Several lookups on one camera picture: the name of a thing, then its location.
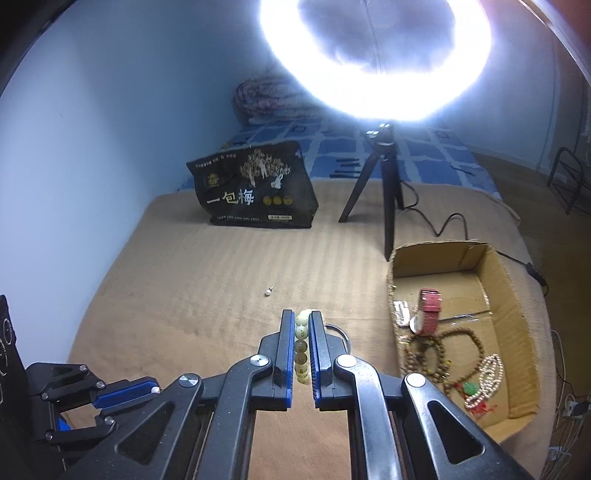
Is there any cream bead bracelet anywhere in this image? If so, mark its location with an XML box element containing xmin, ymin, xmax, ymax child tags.
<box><xmin>292</xmin><ymin>309</ymin><xmax>314</xmax><ymax>385</ymax></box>

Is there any pearl earring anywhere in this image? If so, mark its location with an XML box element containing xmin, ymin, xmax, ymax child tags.
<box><xmin>264</xmin><ymin>284</ymin><xmax>276</xmax><ymax>297</ymax></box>

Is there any brown wooden bead necklace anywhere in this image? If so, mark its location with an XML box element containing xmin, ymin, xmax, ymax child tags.
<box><xmin>402</xmin><ymin>327</ymin><xmax>487</xmax><ymax>398</ymax></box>

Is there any red fabric strap watch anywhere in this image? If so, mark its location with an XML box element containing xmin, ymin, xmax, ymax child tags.
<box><xmin>410</xmin><ymin>289</ymin><xmax>442</xmax><ymax>336</ymax></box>

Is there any green jade red-cord pendant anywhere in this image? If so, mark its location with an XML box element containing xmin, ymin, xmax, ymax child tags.
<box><xmin>455</xmin><ymin>382</ymin><xmax>499</xmax><ymax>416</ymax></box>

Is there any small pearl strand necklace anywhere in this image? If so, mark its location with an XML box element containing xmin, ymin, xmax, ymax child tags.
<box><xmin>462</xmin><ymin>352</ymin><xmax>506</xmax><ymax>412</ymax></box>

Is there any silver metal bangle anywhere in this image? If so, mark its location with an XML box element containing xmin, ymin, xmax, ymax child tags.
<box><xmin>325</xmin><ymin>324</ymin><xmax>352</xmax><ymax>354</ymax></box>

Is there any cardboard box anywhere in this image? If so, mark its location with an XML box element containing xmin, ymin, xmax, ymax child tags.
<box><xmin>388</xmin><ymin>241</ymin><xmax>540</xmax><ymax>442</ymax></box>

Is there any black snack bag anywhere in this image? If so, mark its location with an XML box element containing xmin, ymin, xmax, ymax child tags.
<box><xmin>187</xmin><ymin>141</ymin><xmax>318</xmax><ymax>229</ymax></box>

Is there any black tripod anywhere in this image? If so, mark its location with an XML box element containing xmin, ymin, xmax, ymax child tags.
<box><xmin>337</xmin><ymin>121</ymin><xmax>408</xmax><ymax>263</ymax></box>

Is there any white power strip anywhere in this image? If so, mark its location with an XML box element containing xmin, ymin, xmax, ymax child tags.
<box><xmin>546</xmin><ymin>396</ymin><xmax>591</xmax><ymax>462</ymax></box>

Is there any folded floral quilt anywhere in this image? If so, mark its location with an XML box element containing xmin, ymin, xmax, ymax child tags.
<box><xmin>233</xmin><ymin>75</ymin><xmax>322</xmax><ymax>123</ymax></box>

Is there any black metal rack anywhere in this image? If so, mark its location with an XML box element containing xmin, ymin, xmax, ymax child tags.
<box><xmin>547</xmin><ymin>147</ymin><xmax>590</xmax><ymax>216</ymax></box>

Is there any black power cable with switch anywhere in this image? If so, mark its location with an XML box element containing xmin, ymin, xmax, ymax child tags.
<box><xmin>399</xmin><ymin>179</ymin><xmax>551</xmax><ymax>296</ymax></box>

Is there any ring light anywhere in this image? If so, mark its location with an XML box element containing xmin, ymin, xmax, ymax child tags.
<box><xmin>259</xmin><ymin>1</ymin><xmax>493</xmax><ymax>122</ymax></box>

